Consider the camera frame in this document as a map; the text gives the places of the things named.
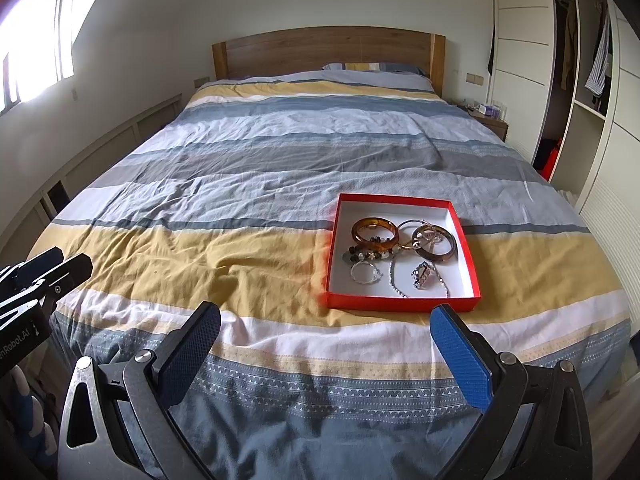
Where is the red cardboard box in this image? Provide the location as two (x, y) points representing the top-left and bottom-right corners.
(320, 192), (481, 313)

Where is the thin clear bracelet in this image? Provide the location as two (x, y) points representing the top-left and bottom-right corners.
(350, 262), (386, 285)

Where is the blue white patterned cloth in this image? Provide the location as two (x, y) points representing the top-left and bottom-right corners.
(10, 365), (58, 468)

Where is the dark orange brown bangle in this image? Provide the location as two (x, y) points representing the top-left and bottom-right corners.
(411, 224), (457, 263)

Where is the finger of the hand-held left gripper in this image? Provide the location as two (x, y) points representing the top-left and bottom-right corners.
(0, 253), (94, 328)
(0, 247), (65, 286)

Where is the brown hanging garment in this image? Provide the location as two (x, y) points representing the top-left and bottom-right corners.
(559, 0), (581, 92)

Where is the wooden headboard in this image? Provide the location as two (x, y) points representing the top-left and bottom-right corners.
(211, 26), (446, 96)

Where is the striped hanging shirt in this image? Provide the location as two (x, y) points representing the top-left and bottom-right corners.
(585, 7), (613, 106)

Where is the white wardrobe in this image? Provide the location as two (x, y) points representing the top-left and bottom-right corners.
(487, 0), (640, 311)

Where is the bed with striped duvet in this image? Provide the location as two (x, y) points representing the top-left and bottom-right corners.
(25, 70), (633, 480)

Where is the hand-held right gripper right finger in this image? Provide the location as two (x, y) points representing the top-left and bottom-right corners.
(429, 303), (596, 480)

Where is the striped pillow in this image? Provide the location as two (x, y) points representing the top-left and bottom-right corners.
(322, 61), (431, 77)

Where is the red bag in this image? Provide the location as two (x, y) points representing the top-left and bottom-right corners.
(542, 140), (563, 181)

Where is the dark beaded bracelet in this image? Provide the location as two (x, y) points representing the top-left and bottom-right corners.
(345, 234), (396, 265)

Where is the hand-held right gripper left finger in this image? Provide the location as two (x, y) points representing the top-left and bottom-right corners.
(59, 301), (222, 480)

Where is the window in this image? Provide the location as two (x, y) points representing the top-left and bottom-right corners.
(0, 0), (121, 113)

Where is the wooden nightstand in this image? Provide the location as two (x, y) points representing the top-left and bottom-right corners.
(467, 107), (510, 142)

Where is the mottled amber bangle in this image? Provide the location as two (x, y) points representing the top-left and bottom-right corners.
(350, 216), (401, 252)

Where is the thin silver hoop bangle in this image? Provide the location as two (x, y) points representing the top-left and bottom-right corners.
(396, 218), (431, 251)

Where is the silver chain necklace with pendant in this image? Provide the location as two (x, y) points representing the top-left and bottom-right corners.
(386, 255), (451, 300)

